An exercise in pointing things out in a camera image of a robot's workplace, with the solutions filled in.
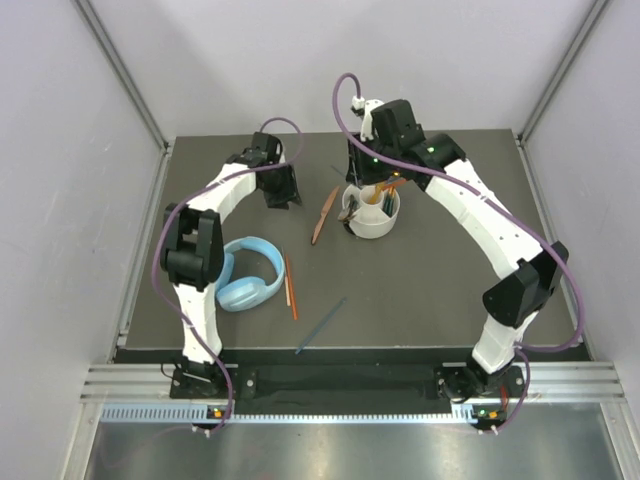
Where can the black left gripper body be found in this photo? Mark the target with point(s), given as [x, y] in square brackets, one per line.
[280, 186]

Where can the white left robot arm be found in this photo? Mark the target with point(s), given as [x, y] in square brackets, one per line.
[199, 262]

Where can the grey slotted cable duct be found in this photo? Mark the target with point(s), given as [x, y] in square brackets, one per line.
[209, 415]

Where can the white divided round container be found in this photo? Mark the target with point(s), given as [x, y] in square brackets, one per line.
[370, 222]

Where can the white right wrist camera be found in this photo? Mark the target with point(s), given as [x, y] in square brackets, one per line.
[363, 109]

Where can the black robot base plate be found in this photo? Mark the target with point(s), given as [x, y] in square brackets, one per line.
[343, 380]

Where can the silver copper chopstick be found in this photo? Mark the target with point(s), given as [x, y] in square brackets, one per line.
[286, 279]

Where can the gold spoon green handle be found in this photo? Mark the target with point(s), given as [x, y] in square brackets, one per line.
[388, 204]

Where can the dark teal chopstick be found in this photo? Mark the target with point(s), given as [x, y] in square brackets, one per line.
[349, 175]
[321, 324]

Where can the aluminium frame rail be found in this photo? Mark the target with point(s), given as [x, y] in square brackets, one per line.
[92, 20]

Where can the orange chopstick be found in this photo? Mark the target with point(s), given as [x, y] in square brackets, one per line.
[386, 186]
[291, 287]

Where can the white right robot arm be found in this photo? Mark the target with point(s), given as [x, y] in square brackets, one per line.
[527, 274]

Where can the copper utensil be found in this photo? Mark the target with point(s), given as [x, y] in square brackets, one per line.
[323, 214]

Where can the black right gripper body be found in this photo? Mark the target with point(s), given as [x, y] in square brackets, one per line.
[368, 169]

